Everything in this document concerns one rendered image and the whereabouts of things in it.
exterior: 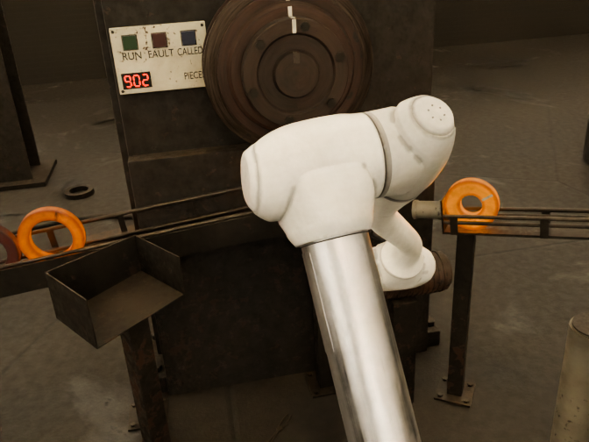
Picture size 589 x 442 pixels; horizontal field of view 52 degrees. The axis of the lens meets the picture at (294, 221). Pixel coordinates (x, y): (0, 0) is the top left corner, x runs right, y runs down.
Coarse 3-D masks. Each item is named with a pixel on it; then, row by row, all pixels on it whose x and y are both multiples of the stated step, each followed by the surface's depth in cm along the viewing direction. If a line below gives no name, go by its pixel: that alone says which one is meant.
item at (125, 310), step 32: (96, 256) 160; (128, 256) 168; (160, 256) 161; (64, 288) 145; (96, 288) 163; (128, 288) 165; (160, 288) 163; (64, 320) 153; (96, 320) 153; (128, 320) 152; (128, 352) 164; (160, 416) 174
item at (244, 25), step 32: (256, 0) 155; (320, 0) 158; (224, 32) 158; (256, 32) 156; (352, 32) 163; (224, 64) 160; (352, 64) 165; (224, 96) 164; (352, 96) 171; (256, 128) 169
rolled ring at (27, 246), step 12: (36, 216) 171; (48, 216) 172; (60, 216) 172; (72, 216) 174; (24, 228) 172; (72, 228) 175; (24, 240) 174; (84, 240) 177; (24, 252) 175; (36, 252) 176
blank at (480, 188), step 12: (468, 180) 175; (480, 180) 174; (456, 192) 177; (468, 192) 175; (480, 192) 174; (492, 192) 172; (444, 204) 180; (456, 204) 178; (492, 204) 174; (468, 228) 180; (480, 228) 178
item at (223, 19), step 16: (240, 0) 156; (336, 0) 161; (224, 16) 157; (352, 16) 163; (368, 32) 166; (208, 48) 159; (368, 48) 168; (208, 64) 161; (368, 64) 170; (208, 80) 163; (368, 80) 171; (224, 112) 167; (352, 112) 174; (240, 128) 170
